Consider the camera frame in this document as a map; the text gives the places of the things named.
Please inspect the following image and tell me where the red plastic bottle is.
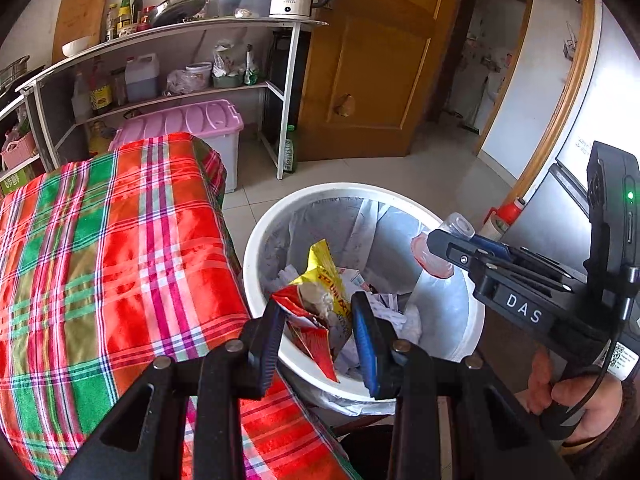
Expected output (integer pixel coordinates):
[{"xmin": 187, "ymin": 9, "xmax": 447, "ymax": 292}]
[{"xmin": 492, "ymin": 197, "xmax": 526, "ymax": 226}]

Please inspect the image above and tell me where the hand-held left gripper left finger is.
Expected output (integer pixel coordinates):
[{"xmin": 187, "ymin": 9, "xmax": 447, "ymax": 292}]
[{"xmin": 59, "ymin": 299, "xmax": 287, "ymax": 480}]

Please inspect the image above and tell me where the green white pouch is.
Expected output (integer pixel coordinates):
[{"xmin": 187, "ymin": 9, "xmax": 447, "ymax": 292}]
[{"xmin": 243, "ymin": 45, "xmax": 260, "ymax": 86}]

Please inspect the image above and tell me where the yellow red snack packet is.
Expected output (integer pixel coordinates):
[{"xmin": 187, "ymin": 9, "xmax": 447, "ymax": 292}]
[{"xmin": 270, "ymin": 239, "xmax": 353, "ymax": 385}]

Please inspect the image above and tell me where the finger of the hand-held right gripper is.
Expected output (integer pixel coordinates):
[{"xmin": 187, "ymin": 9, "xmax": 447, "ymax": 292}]
[
  {"xmin": 470, "ymin": 234, "xmax": 588, "ymax": 283},
  {"xmin": 427, "ymin": 230, "xmax": 573, "ymax": 296}
]

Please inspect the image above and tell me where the large yellow oil bottle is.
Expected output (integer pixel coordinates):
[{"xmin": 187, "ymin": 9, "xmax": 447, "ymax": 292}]
[{"xmin": 87, "ymin": 120, "xmax": 113, "ymax": 158}]

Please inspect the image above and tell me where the green cardboard box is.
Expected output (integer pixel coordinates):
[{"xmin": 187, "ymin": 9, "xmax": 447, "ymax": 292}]
[{"xmin": 0, "ymin": 166, "xmax": 32, "ymax": 196}]

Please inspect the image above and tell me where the green glass bottle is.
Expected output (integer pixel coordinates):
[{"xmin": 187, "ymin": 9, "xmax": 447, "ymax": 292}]
[{"xmin": 282, "ymin": 125, "xmax": 298, "ymax": 173}]

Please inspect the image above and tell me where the wooden door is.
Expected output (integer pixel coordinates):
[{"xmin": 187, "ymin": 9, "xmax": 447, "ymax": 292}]
[{"xmin": 297, "ymin": 0, "xmax": 468, "ymax": 161}]

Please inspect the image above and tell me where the person's right forearm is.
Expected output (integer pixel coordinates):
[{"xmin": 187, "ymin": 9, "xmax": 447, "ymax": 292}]
[{"xmin": 562, "ymin": 427, "xmax": 638, "ymax": 476}]

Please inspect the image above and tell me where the person's right hand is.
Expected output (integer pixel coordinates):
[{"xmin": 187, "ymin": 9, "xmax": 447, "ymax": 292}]
[{"xmin": 531, "ymin": 349, "xmax": 625, "ymax": 445}]

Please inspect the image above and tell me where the soy sauce bottle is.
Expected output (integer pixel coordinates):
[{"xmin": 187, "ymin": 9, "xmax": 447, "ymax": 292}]
[{"xmin": 90, "ymin": 60, "xmax": 114, "ymax": 115}]

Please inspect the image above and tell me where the white trash bin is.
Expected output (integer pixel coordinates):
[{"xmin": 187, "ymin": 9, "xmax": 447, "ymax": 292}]
[{"xmin": 242, "ymin": 183, "xmax": 487, "ymax": 413}]

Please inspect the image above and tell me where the wooden cutting board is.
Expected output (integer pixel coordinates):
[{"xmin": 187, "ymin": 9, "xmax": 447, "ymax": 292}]
[{"xmin": 51, "ymin": 0, "xmax": 114, "ymax": 63}]

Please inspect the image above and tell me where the dark glass jar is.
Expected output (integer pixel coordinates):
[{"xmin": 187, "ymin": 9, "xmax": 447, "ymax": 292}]
[{"xmin": 110, "ymin": 67, "xmax": 128, "ymax": 106}]

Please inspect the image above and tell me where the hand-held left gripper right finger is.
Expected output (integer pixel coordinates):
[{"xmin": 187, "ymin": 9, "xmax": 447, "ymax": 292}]
[{"xmin": 350, "ymin": 291, "xmax": 576, "ymax": 480}]

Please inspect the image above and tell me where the plaid tablecloth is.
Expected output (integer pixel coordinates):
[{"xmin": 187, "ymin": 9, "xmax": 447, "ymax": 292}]
[{"xmin": 0, "ymin": 132, "xmax": 361, "ymax": 480}]

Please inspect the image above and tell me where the clear plastic bin liner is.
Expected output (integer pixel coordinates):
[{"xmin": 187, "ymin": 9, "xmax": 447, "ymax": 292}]
[{"xmin": 260, "ymin": 195, "xmax": 476, "ymax": 411}]

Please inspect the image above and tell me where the crumpled white tissue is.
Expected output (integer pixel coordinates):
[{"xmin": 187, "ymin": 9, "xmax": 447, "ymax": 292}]
[{"xmin": 367, "ymin": 292, "xmax": 425, "ymax": 356}]

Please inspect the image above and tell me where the clear plastic bottle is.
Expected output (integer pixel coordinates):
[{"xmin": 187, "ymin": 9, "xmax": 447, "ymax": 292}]
[{"xmin": 71, "ymin": 72, "xmax": 93, "ymax": 121}]

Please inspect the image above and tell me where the tall black cabinet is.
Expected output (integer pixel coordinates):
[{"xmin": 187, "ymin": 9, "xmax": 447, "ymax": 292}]
[{"xmin": 262, "ymin": 30, "xmax": 311, "ymax": 156}]

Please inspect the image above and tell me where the white bowl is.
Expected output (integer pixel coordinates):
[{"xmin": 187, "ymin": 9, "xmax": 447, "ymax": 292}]
[{"xmin": 61, "ymin": 36, "xmax": 91, "ymax": 58}]

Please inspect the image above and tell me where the white metal shelf rack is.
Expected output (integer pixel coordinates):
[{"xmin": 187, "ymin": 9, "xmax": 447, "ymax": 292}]
[{"xmin": 17, "ymin": 16, "xmax": 328, "ymax": 181}]

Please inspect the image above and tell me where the steel steamer pot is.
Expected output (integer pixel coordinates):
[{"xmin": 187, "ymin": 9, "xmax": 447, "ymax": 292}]
[{"xmin": 0, "ymin": 55, "xmax": 31, "ymax": 96}]

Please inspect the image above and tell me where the clear cup with pink film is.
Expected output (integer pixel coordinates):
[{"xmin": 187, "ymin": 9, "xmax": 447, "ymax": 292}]
[{"xmin": 410, "ymin": 212, "xmax": 476, "ymax": 279}]

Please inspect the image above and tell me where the crumpled plastic bag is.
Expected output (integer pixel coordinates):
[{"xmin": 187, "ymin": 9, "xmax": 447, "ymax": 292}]
[{"xmin": 165, "ymin": 69, "xmax": 193, "ymax": 96}]

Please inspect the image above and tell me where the metal frying pan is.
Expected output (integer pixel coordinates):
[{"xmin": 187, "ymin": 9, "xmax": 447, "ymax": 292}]
[{"xmin": 148, "ymin": 0, "xmax": 219, "ymax": 28}]

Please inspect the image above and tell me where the pink plastic basket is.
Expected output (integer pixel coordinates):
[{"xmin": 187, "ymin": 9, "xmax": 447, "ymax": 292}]
[{"xmin": 0, "ymin": 132, "xmax": 37, "ymax": 168}]

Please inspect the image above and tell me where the green plastic basket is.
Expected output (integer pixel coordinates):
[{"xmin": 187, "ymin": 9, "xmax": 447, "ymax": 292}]
[{"xmin": 212, "ymin": 42, "xmax": 246, "ymax": 88}]

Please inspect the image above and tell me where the pink lid storage box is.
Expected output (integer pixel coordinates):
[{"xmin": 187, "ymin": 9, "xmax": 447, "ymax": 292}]
[{"xmin": 108, "ymin": 99, "xmax": 245, "ymax": 193}]

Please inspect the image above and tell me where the white plastic tub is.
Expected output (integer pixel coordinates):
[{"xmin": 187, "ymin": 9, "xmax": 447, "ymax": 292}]
[{"xmin": 185, "ymin": 61, "xmax": 213, "ymax": 88}]

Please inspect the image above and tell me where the white refrigerator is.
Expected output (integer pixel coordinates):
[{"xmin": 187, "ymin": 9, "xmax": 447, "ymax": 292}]
[{"xmin": 480, "ymin": 2, "xmax": 640, "ymax": 281}]

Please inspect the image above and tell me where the white plastic jug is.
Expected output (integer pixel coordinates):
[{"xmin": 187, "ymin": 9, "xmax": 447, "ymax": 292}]
[{"xmin": 124, "ymin": 53, "xmax": 161, "ymax": 102}]

